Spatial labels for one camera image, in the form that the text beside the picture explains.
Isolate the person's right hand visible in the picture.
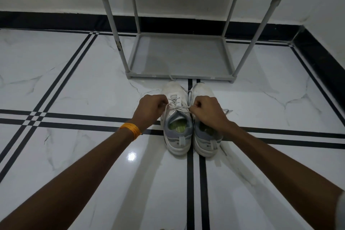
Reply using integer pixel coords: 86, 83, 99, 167
189, 96, 231, 133

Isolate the person's left hand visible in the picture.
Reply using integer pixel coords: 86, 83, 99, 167
130, 94, 169, 128

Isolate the white sneaker with lace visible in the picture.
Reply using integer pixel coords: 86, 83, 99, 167
160, 81, 194, 159
191, 83, 234, 158

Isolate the person's left forearm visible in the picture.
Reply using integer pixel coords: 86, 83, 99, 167
0, 124, 143, 230

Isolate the person's right forearm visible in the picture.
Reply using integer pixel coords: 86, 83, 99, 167
216, 121, 345, 230

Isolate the white sneaker with loose lace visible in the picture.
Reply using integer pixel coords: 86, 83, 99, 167
191, 83, 234, 158

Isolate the orange thread wristband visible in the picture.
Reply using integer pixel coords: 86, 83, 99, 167
119, 123, 143, 141

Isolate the grey shoe rack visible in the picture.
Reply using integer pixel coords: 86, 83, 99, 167
92, 0, 298, 84

